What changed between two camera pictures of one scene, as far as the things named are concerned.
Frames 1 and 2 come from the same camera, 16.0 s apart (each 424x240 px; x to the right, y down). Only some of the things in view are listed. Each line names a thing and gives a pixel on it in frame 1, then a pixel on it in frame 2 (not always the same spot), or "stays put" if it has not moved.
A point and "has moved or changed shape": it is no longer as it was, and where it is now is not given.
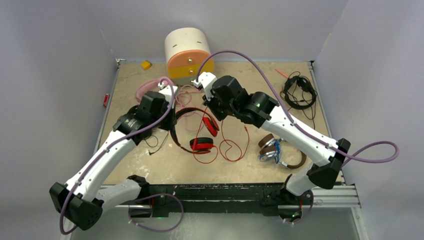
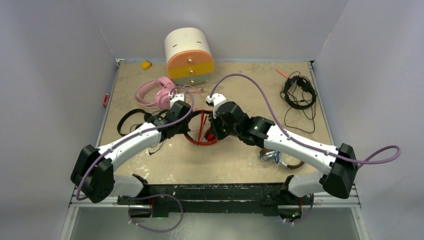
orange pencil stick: (281, 72) stays put
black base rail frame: (269, 197) stays put
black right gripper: (219, 115) -> (218, 135)
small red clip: (106, 100) stays put
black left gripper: (172, 121) -> (185, 128)
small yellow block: (146, 65) stays put
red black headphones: (199, 145) has moved or changed shape
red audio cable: (220, 145) -> (201, 126)
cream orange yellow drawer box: (186, 49) stays put
